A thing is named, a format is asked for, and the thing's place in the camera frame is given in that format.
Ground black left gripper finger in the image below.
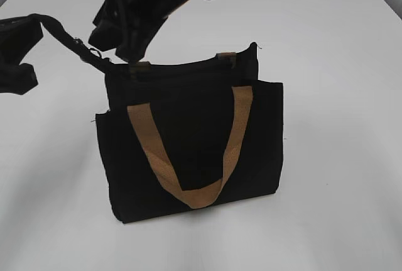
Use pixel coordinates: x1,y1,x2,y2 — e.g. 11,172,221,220
1,16,43,64
1,63,38,95

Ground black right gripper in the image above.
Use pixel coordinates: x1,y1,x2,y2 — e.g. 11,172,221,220
88,0,174,62

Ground black zipper tail strap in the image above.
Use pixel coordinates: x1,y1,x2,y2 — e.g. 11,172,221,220
28,13,111,70

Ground black canvas tote bag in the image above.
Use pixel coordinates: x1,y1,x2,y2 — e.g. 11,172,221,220
95,43,283,223

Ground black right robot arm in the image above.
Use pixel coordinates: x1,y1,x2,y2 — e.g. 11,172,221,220
89,0,188,63

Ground tan rear bag handle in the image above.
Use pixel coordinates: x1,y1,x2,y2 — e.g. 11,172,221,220
129,52,237,81

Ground tan bag handle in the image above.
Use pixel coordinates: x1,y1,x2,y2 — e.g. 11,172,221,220
127,86,253,209
129,52,237,81

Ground tan front bag handle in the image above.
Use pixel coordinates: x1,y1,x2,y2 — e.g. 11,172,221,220
127,86,253,209

